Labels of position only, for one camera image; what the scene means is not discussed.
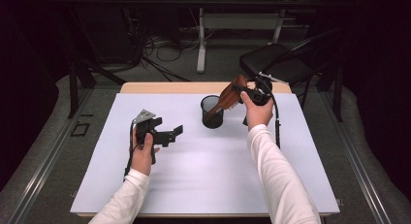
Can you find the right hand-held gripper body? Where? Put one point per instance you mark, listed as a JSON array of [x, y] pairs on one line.
[[262, 91]]

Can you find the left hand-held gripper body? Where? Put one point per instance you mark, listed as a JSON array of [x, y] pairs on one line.
[[145, 130]]

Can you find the brown wooden hairbrush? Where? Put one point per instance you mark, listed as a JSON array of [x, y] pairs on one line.
[[229, 96]]

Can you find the black mesh pen cup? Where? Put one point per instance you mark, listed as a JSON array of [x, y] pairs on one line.
[[211, 122]]

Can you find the person's right hand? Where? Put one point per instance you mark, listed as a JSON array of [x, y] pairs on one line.
[[260, 115]]

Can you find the person's left hand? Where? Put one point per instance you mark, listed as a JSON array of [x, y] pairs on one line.
[[141, 159]]

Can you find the black folding chair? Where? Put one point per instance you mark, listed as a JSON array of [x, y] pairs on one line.
[[284, 62]]

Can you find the white board table cover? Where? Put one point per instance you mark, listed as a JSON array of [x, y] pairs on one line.
[[200, 172]]

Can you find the white-legged desk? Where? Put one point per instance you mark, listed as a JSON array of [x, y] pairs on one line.
[[239, 21]]

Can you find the black square floor socket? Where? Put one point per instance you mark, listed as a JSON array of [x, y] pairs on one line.
[[73, 133]]

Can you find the black metal stand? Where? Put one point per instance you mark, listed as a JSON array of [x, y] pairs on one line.
[[73, 88], [338, 94]]

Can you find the black horizontal metal bar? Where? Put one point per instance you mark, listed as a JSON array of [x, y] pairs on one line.
[[161, 3]]

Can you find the metal floor rail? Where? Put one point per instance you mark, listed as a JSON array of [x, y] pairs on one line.
[[48, 159], [355, 159]]

